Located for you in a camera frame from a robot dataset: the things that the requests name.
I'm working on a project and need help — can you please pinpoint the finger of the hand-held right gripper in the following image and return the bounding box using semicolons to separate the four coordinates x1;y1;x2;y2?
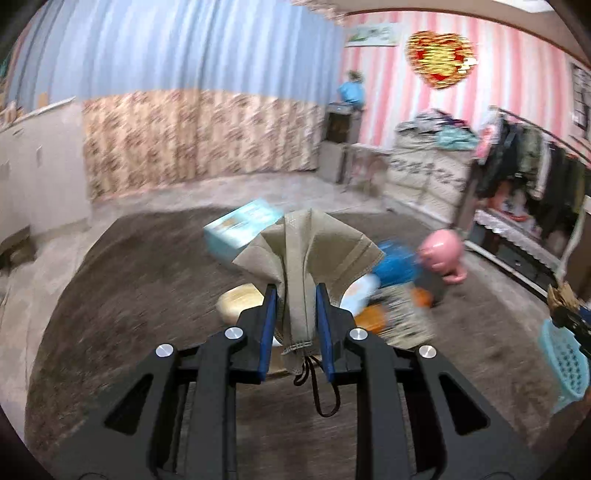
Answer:
551;302;591;358

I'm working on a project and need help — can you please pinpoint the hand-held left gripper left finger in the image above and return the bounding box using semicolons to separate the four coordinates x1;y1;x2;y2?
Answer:
48;282;278;480

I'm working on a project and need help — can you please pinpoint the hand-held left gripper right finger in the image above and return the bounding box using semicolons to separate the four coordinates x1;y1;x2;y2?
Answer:
316;282;532;480

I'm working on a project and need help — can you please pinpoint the brown scrap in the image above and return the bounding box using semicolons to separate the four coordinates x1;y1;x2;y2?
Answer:
548;282;579;311

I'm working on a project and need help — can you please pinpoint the light blue plastic basket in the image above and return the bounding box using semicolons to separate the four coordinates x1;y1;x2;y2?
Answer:
538;318;590;414

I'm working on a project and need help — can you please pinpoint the grey-brown face mask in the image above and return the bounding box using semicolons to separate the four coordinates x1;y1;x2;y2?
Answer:
232;209;386;416

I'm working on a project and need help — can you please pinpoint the blue plastic bag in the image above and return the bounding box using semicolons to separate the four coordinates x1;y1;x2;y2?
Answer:
373;242;423;288

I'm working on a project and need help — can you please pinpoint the white round container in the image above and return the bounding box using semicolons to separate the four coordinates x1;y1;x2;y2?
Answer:
339;274;382;317

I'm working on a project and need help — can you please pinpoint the low television cabinet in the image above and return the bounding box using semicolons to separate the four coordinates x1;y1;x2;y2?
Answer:
465;210;563;297

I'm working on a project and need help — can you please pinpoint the light blue cardboard box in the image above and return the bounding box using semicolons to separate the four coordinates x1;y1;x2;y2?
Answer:
203;199;283;268

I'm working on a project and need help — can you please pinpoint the white lace cloth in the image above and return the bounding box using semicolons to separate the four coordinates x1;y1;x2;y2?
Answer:
475;210;562;269

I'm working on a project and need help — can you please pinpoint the brown shaggy rug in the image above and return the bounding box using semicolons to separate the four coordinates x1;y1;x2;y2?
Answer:
25;208;561;480

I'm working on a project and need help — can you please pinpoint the pink mug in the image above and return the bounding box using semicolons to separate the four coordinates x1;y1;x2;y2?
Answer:
417;229;468;285

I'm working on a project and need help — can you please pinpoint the row of hanging clothes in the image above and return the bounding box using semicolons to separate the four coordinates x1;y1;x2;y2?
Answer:
475;111;591;241

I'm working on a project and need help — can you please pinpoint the small metal-legged chair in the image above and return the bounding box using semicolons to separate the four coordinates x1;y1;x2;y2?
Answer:
344;143;389;193

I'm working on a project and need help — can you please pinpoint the patterned cloth cover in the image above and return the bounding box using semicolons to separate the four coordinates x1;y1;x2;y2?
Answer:
385;122;472;223

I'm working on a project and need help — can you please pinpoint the grey water dispenser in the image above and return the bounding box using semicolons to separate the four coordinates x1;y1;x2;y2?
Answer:
318;102;363;183

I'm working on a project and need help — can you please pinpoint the pink hanging bag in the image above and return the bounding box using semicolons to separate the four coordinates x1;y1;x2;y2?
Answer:
475;122;493;160

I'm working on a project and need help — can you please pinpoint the pile of clothes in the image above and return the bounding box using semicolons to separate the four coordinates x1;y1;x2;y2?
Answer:
399;108;479;151

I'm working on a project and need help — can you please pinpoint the blue cloth cover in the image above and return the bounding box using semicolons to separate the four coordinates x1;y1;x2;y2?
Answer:
337;80;367;107

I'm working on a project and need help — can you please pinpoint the blue and floral curtain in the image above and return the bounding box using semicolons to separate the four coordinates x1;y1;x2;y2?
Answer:
4;0;347;201

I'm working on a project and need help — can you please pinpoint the white cabinet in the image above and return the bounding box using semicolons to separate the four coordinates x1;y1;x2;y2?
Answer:
0;99;92;245

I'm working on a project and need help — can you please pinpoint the red and gold heart decoration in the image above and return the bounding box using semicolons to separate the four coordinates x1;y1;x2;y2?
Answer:
405;30;478;89

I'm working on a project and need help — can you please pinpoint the wall poster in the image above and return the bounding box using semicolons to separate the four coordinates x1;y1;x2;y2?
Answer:
570;62;591;131

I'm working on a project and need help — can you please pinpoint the landscape wall picture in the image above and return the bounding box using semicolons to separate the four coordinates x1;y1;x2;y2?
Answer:
345;23;400;48

